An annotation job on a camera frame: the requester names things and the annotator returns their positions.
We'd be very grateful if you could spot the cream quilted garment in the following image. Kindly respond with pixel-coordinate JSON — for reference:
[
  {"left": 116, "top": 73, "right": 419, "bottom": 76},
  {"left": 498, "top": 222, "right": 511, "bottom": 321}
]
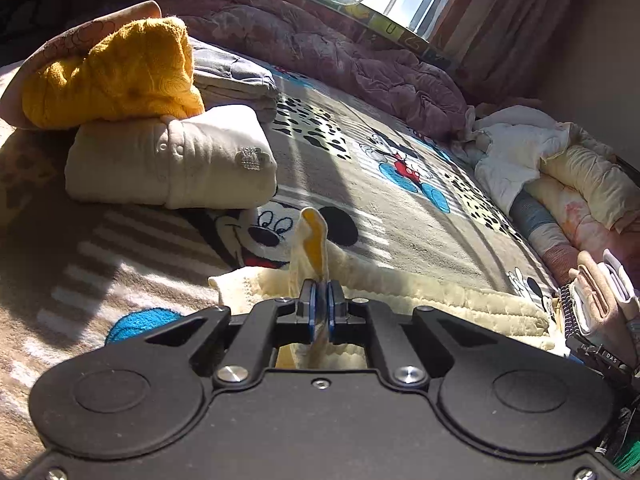
[{"left": 208, "top": 207, "right": 568, "bottom": 358}]

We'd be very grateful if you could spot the stack of folded clothes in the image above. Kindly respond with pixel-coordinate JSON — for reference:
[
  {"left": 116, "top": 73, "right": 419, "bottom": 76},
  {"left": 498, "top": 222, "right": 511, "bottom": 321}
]
[{"left": 559, "top": 250, "right": 639, "bottom": 388}]

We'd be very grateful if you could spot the Mickey Mouse fleece blanket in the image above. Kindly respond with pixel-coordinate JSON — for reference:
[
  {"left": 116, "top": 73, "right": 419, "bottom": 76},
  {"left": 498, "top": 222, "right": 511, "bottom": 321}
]
[{"left": 1, "top": 72, "right": 554, "bottom": 474}]

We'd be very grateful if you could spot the beige folded garment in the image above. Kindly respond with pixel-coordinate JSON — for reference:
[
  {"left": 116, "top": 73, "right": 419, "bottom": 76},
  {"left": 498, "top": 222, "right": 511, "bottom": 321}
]
[{"left": 64, "top": 105, "right": 278, "bottom": 209}]

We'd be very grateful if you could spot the grey folded garment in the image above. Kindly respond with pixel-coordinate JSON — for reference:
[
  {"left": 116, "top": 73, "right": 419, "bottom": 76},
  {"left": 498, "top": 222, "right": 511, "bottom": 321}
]
[{"left": 189, "top": 37, "right": 279, "bottom": 122}]

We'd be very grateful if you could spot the white and cream bedding pile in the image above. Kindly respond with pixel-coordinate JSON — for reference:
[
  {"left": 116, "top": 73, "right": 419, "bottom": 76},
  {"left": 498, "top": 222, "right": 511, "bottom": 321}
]
[{"left": 452, "top": 105, "right": 639, "bottom": 284}]

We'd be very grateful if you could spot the mustard yellow folded garment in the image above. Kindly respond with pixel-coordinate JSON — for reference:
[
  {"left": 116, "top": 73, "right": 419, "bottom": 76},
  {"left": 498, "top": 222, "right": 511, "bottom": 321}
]
[{"left": 21, "top": 16, "right": 205, "bottom": 130}]

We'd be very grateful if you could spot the purple crumpled quilt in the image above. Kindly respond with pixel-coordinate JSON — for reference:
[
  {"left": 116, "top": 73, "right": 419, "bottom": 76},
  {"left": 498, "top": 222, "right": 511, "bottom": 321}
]
[{"left": 156, "top": 0, "right": 468, "bottom": 140}]

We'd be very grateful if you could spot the striped curtain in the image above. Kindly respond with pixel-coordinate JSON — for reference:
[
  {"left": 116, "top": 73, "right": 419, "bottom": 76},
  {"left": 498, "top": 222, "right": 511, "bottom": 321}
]
[{"left": 427, "top": 0, "right": 572, "bottom": 101}]

